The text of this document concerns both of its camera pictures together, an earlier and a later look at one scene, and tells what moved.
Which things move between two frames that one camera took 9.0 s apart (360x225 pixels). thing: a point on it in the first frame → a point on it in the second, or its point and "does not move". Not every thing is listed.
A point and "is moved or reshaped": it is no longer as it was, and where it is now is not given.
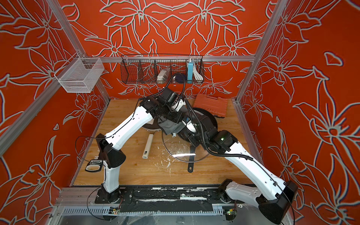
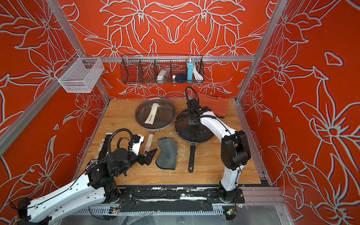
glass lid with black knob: x=181 y=150 is moved or reshaped
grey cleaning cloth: x=168 y=126 → x=167 y=159
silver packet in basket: x=164 y=74 does not move
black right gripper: x=191 y=139 → x=191 y=115
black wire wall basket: x=162 y=69 does not move
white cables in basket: x=198 y=77 does not move
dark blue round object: x=179 y=78 does not move
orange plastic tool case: x=217 y=106 does not move
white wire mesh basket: x=79 y=75 does not move
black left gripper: x=179 y=116 → x=148 y=159
